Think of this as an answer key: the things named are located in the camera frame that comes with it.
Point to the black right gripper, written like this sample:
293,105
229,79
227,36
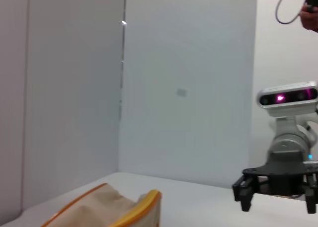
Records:
283,162

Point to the beige food bag orange trim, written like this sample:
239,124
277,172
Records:
99,207

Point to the person's hand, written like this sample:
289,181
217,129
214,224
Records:
310,19

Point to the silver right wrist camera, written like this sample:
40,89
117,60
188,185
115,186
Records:
285,98

